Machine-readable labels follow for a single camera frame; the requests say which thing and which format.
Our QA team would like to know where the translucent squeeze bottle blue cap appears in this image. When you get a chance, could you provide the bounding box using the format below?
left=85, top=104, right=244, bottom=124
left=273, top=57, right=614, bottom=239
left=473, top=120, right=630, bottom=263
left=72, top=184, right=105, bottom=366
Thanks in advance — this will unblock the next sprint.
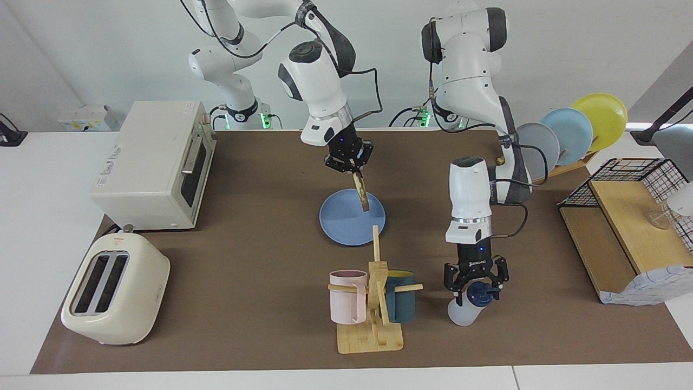
left=448, top=281, right=501, bottom=327

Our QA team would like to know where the wooden mug tree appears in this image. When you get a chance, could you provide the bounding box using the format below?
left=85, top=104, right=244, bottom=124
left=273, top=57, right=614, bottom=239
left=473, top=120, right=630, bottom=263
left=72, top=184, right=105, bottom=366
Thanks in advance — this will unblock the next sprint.
left=328, top=225, right=424, bottom=354

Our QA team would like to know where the wooden shelf with wire basket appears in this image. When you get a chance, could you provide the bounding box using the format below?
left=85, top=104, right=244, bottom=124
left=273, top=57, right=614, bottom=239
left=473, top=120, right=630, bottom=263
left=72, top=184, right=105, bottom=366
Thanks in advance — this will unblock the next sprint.
left=558, top=158, right=693, bottom=307

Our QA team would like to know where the slice of toast bread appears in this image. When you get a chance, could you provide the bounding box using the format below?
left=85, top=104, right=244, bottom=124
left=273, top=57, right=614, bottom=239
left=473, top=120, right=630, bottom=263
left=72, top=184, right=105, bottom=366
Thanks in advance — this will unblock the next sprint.
left=353, top=171, right=370, bottom=212

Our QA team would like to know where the white wall box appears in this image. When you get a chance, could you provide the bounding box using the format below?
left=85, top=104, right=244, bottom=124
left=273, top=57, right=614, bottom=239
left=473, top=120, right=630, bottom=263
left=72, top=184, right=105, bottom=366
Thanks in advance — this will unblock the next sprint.
left=58, top=105, right=119, bottom=132

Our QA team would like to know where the teal mug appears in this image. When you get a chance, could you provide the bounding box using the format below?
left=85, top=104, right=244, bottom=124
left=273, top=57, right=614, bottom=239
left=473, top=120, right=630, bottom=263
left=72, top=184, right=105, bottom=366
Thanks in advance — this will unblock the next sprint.
left=384, top=270, right=417, bottom=324

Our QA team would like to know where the wooden plate rack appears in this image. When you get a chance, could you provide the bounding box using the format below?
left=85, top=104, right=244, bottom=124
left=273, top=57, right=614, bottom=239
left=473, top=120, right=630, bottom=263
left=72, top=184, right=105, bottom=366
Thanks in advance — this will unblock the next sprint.
left=496, top=151, right=599, bottom=187

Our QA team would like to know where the clear glass cup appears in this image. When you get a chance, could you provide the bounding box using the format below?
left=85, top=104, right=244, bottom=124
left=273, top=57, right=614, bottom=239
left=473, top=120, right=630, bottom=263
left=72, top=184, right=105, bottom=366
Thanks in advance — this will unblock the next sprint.
left=648, top=206, right=684, bottom=231

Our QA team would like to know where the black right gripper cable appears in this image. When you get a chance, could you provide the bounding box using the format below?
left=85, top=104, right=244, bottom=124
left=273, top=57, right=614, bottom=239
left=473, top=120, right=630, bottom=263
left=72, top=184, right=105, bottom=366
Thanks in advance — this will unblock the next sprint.
left=180, top=0, right=384, bottom=122

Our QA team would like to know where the brown table mat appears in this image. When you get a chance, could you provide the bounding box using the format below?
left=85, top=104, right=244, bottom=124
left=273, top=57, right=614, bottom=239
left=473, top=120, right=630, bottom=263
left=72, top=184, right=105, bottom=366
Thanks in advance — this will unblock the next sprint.
left=30, top=129, right=693, bottom=374

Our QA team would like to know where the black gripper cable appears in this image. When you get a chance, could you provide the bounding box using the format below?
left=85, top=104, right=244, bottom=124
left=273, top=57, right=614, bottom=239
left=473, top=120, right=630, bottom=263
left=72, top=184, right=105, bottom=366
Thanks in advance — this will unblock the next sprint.
left=428, top=16, right=550, bottom=240
left=180, top=0, right=384, bottom=122

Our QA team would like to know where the black clamp base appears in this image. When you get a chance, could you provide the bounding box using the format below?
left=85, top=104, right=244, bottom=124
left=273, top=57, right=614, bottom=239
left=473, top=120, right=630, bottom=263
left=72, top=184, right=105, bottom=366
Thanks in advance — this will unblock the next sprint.
left=0, top=113, right=28, bottom=147

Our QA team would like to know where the yellow plate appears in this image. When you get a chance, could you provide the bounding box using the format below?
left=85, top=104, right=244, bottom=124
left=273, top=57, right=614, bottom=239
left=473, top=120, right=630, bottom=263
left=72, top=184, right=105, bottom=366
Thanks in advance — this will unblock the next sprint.
left=571, top=93, right=629, bottom=152

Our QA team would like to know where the black camera stand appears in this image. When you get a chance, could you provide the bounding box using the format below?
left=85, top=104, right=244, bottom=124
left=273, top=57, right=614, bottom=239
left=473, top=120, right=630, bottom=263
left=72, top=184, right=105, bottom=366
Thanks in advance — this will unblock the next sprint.
left=631, top=87, right=693, bottom=146

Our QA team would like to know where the cream toaster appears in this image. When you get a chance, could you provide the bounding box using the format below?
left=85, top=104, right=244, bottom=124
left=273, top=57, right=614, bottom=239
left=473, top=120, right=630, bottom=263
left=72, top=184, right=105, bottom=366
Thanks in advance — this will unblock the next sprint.
left=61, top=225, right=171, bottom=346

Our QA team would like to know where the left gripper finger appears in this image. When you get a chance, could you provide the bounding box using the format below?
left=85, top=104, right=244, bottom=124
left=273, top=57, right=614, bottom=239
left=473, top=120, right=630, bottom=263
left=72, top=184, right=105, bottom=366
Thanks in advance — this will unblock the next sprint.
left=445, top=263, right=465, bottom=307
left=486, top=256, right=510, bottom=298

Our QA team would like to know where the pink mug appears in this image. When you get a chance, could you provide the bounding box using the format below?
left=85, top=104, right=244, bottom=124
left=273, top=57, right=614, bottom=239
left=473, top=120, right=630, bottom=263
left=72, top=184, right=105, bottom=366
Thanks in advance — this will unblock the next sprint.
left=330, top=270, right=368, bottom=325

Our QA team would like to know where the grey plate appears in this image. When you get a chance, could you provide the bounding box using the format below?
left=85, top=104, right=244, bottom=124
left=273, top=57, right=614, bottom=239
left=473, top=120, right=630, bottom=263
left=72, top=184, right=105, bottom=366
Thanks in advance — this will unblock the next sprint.
left=514, top=122, right=560, bottom=179

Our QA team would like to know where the pale blue plate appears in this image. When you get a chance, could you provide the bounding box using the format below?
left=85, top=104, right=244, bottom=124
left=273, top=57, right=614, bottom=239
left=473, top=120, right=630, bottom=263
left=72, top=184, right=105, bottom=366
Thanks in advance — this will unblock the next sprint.
left=540, top=108, right=594, bottom=166

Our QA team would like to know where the periwinkle blue plate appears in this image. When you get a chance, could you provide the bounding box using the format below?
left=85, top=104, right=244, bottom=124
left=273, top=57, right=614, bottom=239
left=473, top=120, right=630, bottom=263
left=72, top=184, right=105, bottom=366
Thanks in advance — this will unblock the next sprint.
left=319, top=189, right=387, bottom=246

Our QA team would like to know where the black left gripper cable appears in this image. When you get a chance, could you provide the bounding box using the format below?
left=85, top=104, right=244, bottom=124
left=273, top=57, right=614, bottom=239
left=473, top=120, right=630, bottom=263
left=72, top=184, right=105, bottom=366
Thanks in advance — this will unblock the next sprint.
left=428, top=16, right=550, bottom=240

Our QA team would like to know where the white rounded object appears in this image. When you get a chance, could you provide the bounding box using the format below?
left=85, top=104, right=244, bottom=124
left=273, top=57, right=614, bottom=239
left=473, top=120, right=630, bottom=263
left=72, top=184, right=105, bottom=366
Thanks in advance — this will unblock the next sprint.
left=666, top=180, right=693, bottom=217

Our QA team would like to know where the white toaster oven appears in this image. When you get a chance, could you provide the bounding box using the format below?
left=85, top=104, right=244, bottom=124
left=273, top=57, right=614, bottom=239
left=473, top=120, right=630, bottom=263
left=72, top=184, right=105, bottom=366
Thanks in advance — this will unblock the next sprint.
left=89, top=100, right=217, bottom=231

